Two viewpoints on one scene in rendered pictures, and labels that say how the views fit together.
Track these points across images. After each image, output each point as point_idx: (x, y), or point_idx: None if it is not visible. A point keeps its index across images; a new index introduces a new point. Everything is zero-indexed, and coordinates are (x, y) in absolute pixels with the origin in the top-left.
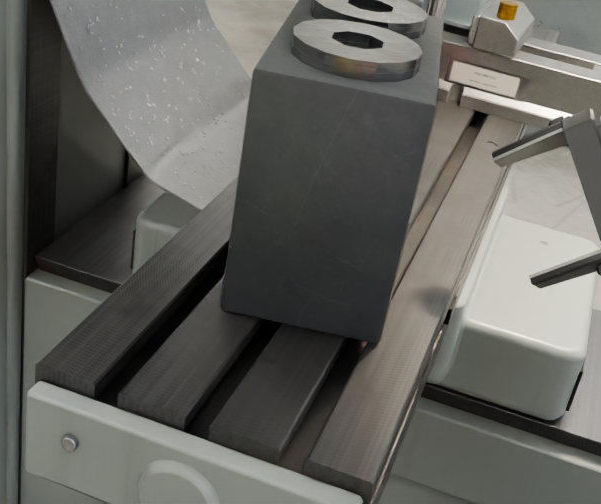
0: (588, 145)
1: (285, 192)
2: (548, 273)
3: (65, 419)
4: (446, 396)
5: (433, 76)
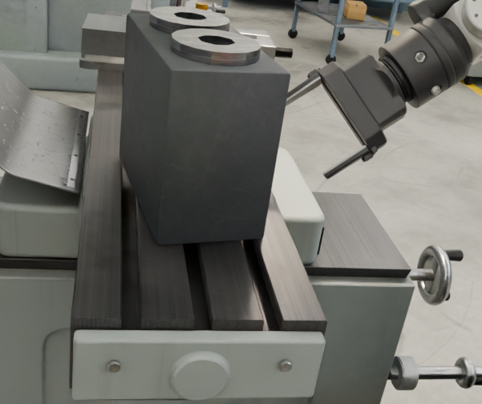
0: (342, 83)
1: (198, 152)
2: (335, 167)
3: (108, 350)
4: None
5: (267, 56)
